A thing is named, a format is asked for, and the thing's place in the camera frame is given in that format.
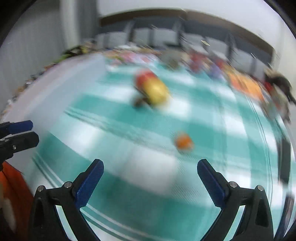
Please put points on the black bag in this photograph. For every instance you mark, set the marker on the black bag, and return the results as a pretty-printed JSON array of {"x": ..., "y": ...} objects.
[{"x": 274, "y": 80}]

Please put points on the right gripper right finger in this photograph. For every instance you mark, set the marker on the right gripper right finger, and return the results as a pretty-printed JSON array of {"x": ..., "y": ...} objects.
[{"x": 256, "y": 221}]

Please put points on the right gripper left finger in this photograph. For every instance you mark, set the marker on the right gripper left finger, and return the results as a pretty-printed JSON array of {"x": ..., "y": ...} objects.
[{"x": 45, "y": 223}]

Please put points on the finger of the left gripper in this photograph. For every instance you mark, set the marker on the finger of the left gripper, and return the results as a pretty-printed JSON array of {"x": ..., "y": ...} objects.
[
  {"x": 9, "y": 128},
  {"x": 18, "y": 143}
]

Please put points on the orange tangerine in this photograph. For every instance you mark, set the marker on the orange tangerine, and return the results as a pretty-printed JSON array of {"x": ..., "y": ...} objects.
[{"x": 183, "y": 142}]

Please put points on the orange book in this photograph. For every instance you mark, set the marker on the orange book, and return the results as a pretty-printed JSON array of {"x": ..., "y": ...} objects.
[{"x": 244, "y": 84}]

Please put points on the yellow apple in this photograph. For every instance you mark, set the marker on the yellow apple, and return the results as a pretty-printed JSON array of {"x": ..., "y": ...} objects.
[{"x": 155, "y": 91}]

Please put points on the red apple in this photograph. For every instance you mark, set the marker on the red apple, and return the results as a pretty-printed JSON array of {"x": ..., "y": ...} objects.
[{"x": 141, "y": 77}]

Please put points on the orange stool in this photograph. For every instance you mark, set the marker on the orange stool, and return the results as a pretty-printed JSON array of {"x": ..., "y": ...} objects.
[{"x": 16, "y": 202}]

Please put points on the dark brown mangosteen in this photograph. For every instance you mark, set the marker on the dark brown mangosteen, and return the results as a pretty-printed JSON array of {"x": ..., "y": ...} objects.
[{"x": 139, "y": 101}]

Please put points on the grey sofa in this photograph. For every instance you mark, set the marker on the grey sofa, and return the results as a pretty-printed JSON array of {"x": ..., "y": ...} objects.
[{"x": 186, "y": 29}]

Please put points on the green white plaid tablecloth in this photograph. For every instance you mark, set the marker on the green white plaid tablecloth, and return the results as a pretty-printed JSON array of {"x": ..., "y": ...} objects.
[{"x": 149, "y": 190}]

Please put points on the white board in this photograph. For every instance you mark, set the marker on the white board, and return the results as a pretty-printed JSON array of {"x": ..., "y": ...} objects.
[{"x": 45, "y": 99}]

